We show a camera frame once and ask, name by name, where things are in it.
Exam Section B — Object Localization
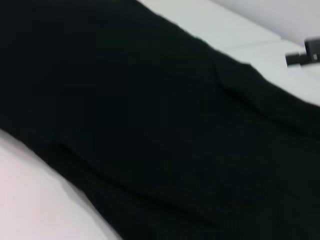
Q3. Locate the black t-shirt with white print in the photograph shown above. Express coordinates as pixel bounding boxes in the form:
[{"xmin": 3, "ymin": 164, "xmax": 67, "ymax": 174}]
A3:
[{"xmin": 0, "ymin": 0, "xmax": 320, "ymax": 240}]

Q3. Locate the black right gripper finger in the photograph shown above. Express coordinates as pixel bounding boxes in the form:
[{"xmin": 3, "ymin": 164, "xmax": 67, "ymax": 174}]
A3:
[{"xmin": 285, "ymin": 36, "xmax": 320, "ymax": 68}]

